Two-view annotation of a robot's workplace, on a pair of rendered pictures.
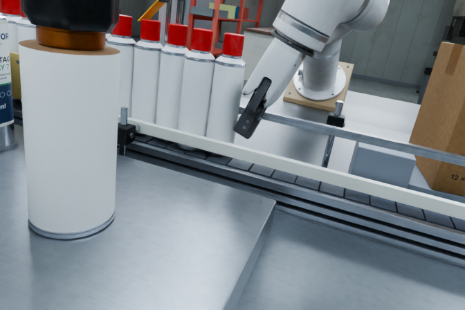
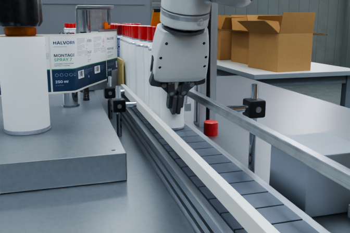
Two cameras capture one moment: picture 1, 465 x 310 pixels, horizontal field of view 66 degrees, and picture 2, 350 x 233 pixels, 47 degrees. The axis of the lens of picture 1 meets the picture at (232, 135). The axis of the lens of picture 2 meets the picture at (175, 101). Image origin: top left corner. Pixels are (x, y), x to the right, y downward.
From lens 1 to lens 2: 0.68 m
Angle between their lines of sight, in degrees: 56
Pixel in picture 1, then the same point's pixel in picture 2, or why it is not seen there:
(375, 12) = not seen: outside the picture
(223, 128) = (162, 104)
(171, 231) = (40, 143)
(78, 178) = (7, 100)
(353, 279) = (104, 216)
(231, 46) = not seen: hidden behind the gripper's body
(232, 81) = not seen: hidden behind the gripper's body
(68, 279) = not seen: outside the picture
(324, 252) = (126, 201)
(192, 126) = (151, 102)
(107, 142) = (21, 83)
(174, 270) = (6, 151)
